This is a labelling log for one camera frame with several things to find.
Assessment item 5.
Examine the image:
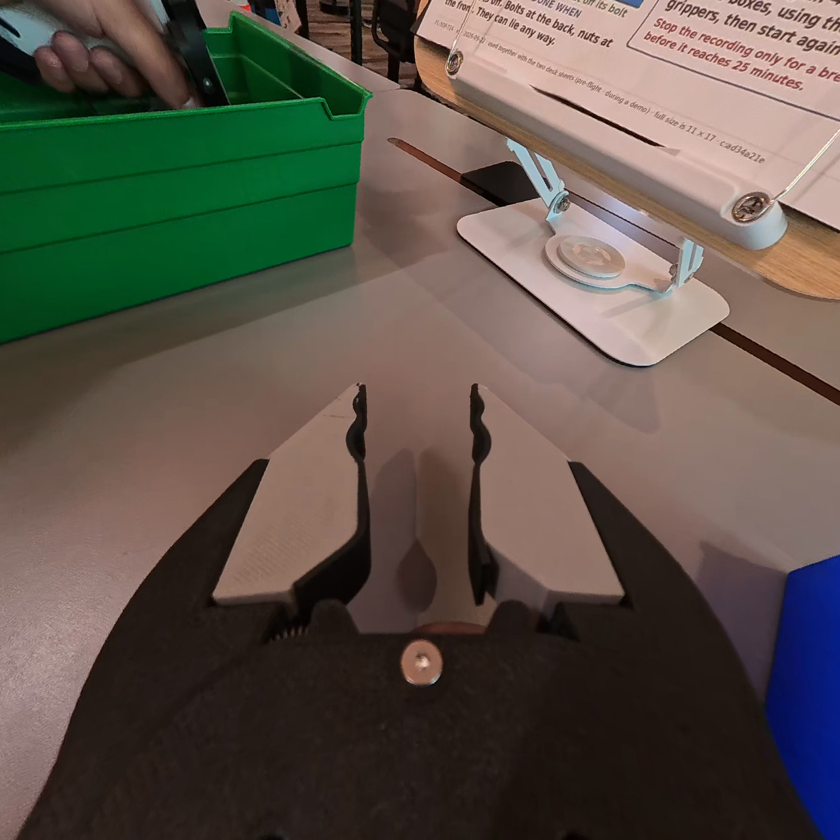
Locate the blue plastic bin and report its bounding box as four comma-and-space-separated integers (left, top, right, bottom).
764, 554, 840, 840

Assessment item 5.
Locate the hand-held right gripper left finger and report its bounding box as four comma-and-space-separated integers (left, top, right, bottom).
211, 383, 372, 614

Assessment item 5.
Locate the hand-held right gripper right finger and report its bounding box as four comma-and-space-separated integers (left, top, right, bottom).
469, 384, 625, 621

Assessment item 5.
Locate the printed instruction sheet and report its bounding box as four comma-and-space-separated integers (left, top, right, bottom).
427, 0, 840, 231

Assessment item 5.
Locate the person's left hand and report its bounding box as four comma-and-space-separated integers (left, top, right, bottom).
33, 0, 204, 110

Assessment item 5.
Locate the white and wooden document stand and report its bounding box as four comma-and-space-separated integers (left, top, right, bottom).
413, 33, 840, 367

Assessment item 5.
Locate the black office chair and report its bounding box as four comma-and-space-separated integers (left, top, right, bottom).
354, 0, 421, 86

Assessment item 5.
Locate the green plastic bin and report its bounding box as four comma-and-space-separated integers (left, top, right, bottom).
0, 12, 373, 345

